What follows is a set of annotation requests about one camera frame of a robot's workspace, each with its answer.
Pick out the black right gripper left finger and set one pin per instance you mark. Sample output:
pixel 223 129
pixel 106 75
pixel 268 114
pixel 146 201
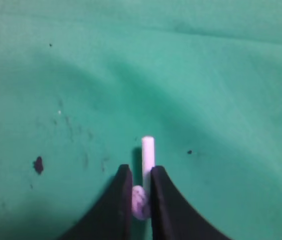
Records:
pixel 111 216

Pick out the white bluetooth earbud front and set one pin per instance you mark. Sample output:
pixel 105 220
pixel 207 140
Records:
pixel 141 193

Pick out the small black debris speck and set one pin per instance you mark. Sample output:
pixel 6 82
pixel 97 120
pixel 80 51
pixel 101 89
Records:
pixel 38 165

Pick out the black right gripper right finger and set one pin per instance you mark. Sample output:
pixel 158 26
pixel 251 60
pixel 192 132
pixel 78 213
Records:
pixel 172 217

